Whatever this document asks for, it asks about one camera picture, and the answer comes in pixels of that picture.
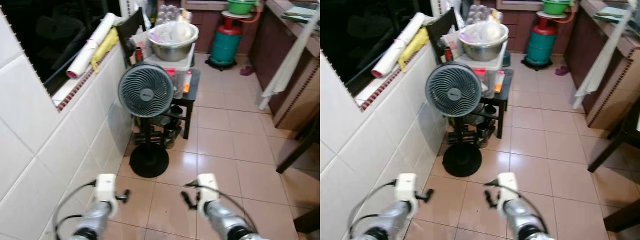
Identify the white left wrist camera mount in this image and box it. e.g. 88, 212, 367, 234
395, 173, 419, 205
95, 173, 119, 206

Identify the grey fan on black stand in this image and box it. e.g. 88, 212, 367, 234
117, 62, 175, 179
425, 62, 483, 178

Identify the green plastic basin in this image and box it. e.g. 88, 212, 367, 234
541, 0, 572, 15
227, 0, 257, 15

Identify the brown kitchen cabinet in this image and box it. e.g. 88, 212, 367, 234
249, 0, 321, 132
565, 0, 640, 132

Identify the white paper roll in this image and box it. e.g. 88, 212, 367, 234
371, 12, 426, 79
66, 12, 121, 80

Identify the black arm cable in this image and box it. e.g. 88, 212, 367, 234
349, 180, 398, 237
186, 182, 252, 232
484, 180, 551, 232
52, 181, 97, 238

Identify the white hanging cloth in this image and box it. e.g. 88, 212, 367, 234
258, 9, 321, 111
572, 5, 638, 111

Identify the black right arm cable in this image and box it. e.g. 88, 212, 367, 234
186, 182, 252, 232
484, 180, 551, 232

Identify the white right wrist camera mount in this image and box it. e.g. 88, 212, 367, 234
497, 172, 519, 203
196, 173, 220, 205

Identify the steel pot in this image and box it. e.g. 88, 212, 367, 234
475, 122, 496, 149
162, 122, 183, 149

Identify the white plastic storage box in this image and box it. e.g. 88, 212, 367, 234
455, 52, 507, 98
144, 50, 196, 98

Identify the black side table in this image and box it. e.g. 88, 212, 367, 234
131, 67, 202, 141
445, 68, 514, 140

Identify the dark wooden furniture piece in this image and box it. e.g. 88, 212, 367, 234
604, 197, 640, 233
294, 207, 321, 234

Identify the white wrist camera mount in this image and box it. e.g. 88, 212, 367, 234
196, 173, 220, 205
395, 173, 419, 205
497, 172, 519, 203
95, 173, 119, 206

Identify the yellow cloth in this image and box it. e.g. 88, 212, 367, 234
398, 27, 430, 73
91, 27, 120, 74

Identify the large steel mixing bowl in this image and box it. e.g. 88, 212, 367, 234
148, 22, 200, 62
458, 21, 510, 62

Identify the clear egg tray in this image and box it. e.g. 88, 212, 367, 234
466, 4, 503, 26
156, 4, 194, 27

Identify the dark wooden table leg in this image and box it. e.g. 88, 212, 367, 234
276, 112, 321, 175
587, 97, 640, 174

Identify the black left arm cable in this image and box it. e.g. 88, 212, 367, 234
349, 180, 398, 237
52, 181, 97, 238

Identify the pale green board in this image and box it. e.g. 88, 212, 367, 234
595, 5, 629, 23
281, 5, 317, 23

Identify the green gas cylinder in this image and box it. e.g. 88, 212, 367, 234
521, 14, 560, 71
206, 15, 245, 71

